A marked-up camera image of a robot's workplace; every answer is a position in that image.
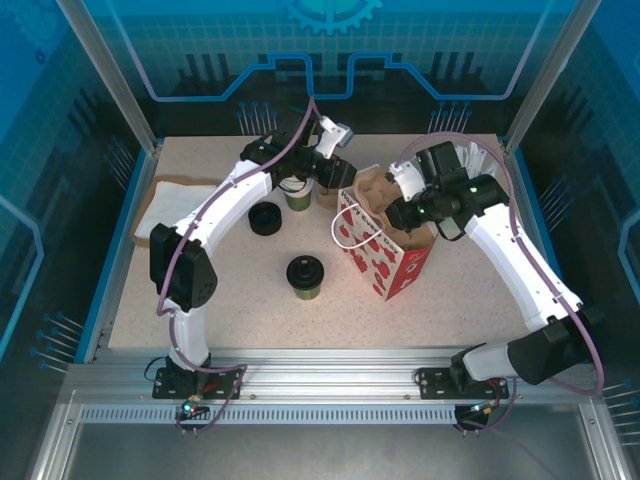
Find grey metal lower frame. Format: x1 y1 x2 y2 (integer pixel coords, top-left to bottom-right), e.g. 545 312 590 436
24 389 640 480

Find aluminium mounting rail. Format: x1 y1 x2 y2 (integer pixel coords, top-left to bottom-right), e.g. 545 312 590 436
67 347 599 401

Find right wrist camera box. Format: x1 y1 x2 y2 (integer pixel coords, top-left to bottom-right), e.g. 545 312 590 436
387 158 427 204

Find brown pulp cup carrier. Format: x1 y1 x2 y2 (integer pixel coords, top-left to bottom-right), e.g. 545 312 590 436
352 166 401 219

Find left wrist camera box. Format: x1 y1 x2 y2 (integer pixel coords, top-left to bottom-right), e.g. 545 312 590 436
314 115 354 156

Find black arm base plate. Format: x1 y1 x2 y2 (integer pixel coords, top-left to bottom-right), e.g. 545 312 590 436
152 366 245 401
416 367 511 401

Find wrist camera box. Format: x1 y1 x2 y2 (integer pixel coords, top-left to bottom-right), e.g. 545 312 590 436
314 115 354 156
387 158 427 204

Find slotted grey cable duct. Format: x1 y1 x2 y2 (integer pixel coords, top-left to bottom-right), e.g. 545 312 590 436
79 405 459 425

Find white red printed paper bag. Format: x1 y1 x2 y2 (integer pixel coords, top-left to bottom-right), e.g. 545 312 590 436
330 167 441 302

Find white paper napkins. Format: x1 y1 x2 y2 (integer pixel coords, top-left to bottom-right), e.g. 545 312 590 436
135 180 219 240

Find white napkins stack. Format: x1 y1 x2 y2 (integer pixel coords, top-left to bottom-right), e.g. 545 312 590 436
130 174 221 249

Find blue table edge strip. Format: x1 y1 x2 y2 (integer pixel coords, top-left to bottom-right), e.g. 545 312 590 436
74 149 151 364
504 149 586 364

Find aluminium frame post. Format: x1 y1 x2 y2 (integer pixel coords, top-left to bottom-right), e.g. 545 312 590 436
502 0 604 154
55 0 164 154

